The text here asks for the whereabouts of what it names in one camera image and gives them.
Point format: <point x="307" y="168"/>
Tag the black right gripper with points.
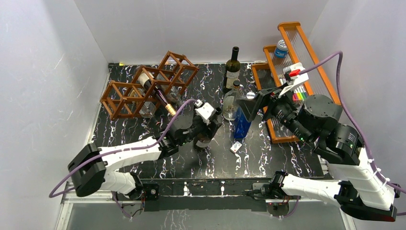
<point x="250" y="106"/>

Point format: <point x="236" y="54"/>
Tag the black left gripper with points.
<point x="210" y="131"/>

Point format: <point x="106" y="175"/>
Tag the clear glass corked bottle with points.
<point x="230" y="105"/>

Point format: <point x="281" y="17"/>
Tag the blue labelled plastic bottle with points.
<point x="241" y="125"/>

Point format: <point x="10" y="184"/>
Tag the dark green wine bottle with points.
<point x="232" y="70"/>

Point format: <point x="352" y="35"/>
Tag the gold-capped red wine bottle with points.
<point x="157" y="92"/>

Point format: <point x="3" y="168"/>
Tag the silver-capped dark wine bottle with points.
<point x="206" y="132"/>

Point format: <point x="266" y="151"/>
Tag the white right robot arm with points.
<point x="362" y="194"/>

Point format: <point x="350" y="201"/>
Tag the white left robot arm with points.
<point x="96" y="168"/>

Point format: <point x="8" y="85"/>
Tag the clear uncapped glass bottle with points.
<point x="174" y="96"/>

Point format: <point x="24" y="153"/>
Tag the brown wooden wine rack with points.
<point x="124" y="99"/>

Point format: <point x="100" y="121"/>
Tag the small white box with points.
<point x="235" y="147"/>

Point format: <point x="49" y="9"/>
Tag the row of coloured markers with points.
<point x="299" y="94"/>

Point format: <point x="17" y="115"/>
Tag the blue lidded small jar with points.
<point x="281" y="49"/>

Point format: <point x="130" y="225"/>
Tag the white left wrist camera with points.
<point x="204" y="110"/>

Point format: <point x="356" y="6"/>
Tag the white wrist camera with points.
<point x="293" y="73"/>
<point x="204" y="110"/>

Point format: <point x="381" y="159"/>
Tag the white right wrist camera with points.
<point x="293" y="73"/>

